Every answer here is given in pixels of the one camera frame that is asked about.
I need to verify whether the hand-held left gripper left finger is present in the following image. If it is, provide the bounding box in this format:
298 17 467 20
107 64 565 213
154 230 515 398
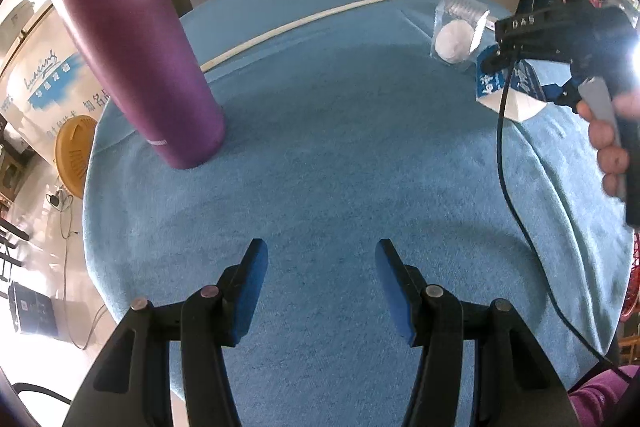
60 238 270 427

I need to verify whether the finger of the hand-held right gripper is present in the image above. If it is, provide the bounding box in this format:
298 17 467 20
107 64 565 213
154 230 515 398
477 42 573 75
494 9 553 45

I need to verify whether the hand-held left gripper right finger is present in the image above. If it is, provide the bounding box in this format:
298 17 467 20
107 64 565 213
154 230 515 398
375 238 583 427

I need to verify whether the blue tissue box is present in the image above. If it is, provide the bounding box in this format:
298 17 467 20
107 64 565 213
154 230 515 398
472 44 548 124

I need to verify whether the clear plastic box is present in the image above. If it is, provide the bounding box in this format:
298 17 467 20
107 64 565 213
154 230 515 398
430 0 491 72

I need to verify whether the white paper ball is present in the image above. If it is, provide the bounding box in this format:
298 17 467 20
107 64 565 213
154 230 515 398
435 19 475 64

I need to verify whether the red plastic basket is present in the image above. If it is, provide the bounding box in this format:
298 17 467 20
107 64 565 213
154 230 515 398
621 227 640 324

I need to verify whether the person's right hand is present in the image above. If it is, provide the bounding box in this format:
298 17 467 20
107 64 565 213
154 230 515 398
576 91 640 198

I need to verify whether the round table, blue cloth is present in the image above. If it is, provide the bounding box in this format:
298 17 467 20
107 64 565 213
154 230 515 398
82 0 636 427

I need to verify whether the black electronic box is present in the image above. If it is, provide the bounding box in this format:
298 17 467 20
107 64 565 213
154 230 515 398
9 281 60 337

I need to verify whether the thin white rod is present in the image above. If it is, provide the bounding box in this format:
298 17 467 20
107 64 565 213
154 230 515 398
200 0 451 72

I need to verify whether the yellow plastic stool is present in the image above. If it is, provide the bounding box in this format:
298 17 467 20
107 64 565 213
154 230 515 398
54 116 99 200

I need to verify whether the person's purple clothing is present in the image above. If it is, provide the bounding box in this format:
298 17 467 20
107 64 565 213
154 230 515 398
567 366 640 427

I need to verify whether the purple thermos bottle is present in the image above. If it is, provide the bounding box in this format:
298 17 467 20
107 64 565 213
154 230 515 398
32 0 226 171

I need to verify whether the white printed cardboard box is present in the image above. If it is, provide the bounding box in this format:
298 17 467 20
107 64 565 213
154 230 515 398
0 0 121 148

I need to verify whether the black cable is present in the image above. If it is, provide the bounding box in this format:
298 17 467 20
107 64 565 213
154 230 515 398
496 66 638 383

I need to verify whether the power adapter with wire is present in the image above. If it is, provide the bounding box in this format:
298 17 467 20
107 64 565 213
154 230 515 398
46 188 82 239

